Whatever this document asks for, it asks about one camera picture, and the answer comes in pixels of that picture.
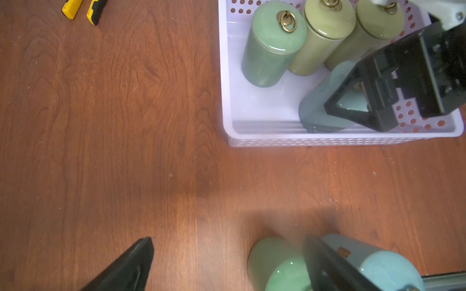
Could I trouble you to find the yellow black pliers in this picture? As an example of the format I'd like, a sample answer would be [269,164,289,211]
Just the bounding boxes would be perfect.
[61,0,109,26]

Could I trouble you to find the yellow-green canister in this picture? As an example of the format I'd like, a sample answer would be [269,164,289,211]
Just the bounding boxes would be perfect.
[288,0,356,76]
[325,0,405,70]

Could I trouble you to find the yellow-green canister back middle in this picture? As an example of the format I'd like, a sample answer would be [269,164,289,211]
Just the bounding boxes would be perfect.
[288,0,356,76]

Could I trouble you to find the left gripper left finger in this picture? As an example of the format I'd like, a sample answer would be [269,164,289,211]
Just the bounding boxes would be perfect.
[83,237,154,291]

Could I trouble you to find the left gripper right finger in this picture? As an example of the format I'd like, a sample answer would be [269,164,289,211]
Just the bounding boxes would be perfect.
[303,235,379,291]

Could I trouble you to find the dark green canister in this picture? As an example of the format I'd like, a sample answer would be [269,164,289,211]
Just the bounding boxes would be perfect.
[247,236,312,291]
[241,1,307,87]

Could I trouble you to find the aluminium front rail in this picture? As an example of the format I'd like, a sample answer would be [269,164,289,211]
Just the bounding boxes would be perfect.
[422,272,466,291]

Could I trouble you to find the yellow-green canister back right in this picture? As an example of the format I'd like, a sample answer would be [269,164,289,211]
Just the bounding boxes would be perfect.
[325,0,405,70]

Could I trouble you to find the blue-grey canister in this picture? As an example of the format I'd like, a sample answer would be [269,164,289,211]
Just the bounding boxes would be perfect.
[299,61,368,133]
[322,234,426,291]

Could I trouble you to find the lilac perforated plastic basket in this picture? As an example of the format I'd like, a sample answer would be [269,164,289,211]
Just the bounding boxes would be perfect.
[218,1,465,147]

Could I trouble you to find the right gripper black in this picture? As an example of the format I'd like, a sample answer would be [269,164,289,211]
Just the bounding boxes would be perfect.
[324,22,466,132]

